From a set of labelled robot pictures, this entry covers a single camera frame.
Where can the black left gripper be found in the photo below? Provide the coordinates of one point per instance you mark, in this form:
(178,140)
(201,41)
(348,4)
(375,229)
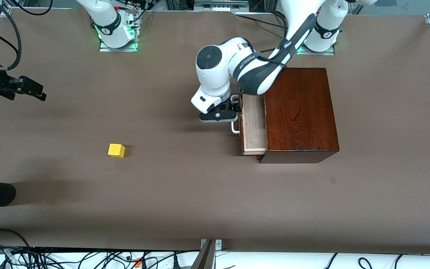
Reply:
(234,101)

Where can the aluminium frame rail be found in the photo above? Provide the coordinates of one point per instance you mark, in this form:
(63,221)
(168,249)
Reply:
(8,10)

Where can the white power strip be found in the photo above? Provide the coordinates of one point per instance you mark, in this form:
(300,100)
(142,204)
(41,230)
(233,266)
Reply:
(220,8)

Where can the aluminium profile bracket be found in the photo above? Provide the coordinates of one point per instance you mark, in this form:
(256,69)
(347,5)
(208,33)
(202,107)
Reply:
(205,257)

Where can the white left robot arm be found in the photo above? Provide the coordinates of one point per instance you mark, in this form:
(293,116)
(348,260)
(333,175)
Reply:
(215,74)

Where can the dark wooden cabinet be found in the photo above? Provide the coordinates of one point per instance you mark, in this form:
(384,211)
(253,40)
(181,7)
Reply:
(301,112)

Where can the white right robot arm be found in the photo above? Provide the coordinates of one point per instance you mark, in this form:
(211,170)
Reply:
(106,18)

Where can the yellow block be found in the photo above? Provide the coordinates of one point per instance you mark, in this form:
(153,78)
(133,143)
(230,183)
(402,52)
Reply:
(116,150)

